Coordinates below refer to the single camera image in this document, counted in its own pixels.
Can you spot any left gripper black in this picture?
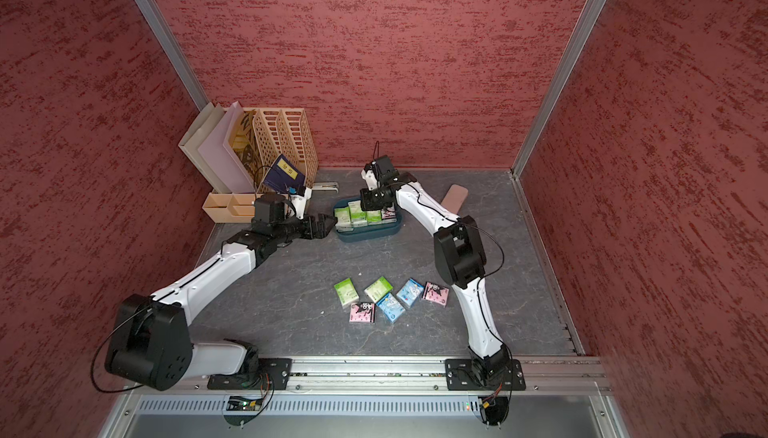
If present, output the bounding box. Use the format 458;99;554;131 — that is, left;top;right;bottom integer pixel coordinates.
273;211;337;243

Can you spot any pink tissue pack top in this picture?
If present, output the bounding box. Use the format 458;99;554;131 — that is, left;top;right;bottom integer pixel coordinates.
381;206;397;223

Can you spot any pink tissue pack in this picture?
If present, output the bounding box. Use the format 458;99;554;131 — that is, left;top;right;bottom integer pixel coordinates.
349;302;376;324
422;282;450;307
381;206;397;223

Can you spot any green tissue pack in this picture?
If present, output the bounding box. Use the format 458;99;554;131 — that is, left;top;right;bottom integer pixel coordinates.
364;276;393;303
348;200;368;227
334;278;360;308
334;207;353;230
366;210;382;226

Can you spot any teal storage box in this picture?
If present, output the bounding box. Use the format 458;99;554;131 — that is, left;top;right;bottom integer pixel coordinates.
333;198;403;243

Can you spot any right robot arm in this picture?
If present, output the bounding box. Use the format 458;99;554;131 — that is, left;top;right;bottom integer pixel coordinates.
360;155;513;389

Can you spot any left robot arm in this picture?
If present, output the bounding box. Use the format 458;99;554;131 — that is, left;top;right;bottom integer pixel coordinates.
99;194;337;391

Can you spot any navy blue book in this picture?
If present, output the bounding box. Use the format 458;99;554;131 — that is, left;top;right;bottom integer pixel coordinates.
262;154;306;195

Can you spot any pink case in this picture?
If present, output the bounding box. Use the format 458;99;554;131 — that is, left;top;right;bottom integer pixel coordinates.
441;184;469;214

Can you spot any pink tissue pack bottom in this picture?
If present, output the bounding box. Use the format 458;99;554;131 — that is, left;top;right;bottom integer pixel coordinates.
349;302;376;324

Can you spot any beige file organizer rack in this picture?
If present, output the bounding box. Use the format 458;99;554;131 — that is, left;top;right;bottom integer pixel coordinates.
187;104;319;223

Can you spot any blue tissue pack right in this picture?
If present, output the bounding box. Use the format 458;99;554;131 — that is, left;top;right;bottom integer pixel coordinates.
396;278;424;308

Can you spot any blue tissue pack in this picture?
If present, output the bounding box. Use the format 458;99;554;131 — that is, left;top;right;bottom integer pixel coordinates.
376;293;405;323
396;278;424;308

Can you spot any blue tissue pack bottom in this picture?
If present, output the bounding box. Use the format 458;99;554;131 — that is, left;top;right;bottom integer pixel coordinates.
376;293;405;323

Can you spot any pink tissue pack right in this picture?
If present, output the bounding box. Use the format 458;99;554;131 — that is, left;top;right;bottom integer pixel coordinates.
422;282;450;307

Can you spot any gold patterned book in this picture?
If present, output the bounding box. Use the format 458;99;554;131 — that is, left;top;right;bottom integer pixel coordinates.
229;110;264;189

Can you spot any pink folder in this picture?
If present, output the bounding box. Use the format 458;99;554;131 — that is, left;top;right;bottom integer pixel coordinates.
197;102;254;193

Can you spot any beige folder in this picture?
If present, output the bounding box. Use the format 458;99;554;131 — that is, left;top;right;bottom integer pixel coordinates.
178;101;232;194

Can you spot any left circuit board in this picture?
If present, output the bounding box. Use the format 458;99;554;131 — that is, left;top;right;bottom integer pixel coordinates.
226;396;265;413

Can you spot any right corner aluminium profile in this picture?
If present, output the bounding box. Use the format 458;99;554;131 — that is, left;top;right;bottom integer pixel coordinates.
511;0;629;178

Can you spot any corner aluminium profile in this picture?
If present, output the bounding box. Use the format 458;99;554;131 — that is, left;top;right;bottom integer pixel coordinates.
134;0;208;110
511;0;629;178

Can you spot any left corner aluminium profile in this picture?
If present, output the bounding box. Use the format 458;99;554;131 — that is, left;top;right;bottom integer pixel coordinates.
134;0;208;110

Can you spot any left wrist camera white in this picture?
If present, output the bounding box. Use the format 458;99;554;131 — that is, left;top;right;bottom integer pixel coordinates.
289;186;312;219

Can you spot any aluminium front rail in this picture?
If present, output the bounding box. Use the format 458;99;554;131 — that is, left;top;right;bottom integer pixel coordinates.
122;355;613;396

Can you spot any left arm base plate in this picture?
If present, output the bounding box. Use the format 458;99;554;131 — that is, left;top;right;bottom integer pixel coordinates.
207;357;292;392

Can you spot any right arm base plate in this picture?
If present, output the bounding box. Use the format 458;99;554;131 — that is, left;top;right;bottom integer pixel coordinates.
444;358;527;392

